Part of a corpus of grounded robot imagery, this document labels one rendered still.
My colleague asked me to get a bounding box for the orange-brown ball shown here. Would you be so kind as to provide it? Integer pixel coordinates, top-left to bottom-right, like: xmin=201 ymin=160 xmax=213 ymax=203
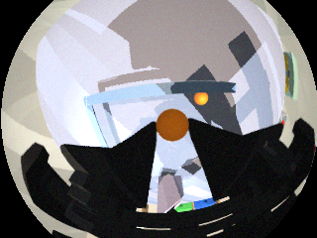
xmin=156 ymin=110 xmax=189 ymax=142

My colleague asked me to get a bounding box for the orange translucent ball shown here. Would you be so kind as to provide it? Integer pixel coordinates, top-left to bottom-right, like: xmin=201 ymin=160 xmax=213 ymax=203
xmin=194 ymin=92 xmax=207 ymax=104

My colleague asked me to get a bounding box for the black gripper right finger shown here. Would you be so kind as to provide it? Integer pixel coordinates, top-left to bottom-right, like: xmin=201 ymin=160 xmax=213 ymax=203
xmin=187 ymin=119 xmax=284 ymax=201

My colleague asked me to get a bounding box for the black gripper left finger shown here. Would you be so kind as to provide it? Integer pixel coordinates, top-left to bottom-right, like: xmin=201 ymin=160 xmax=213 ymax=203
xmin=60 ymin=120 xmax=158 ymax=209

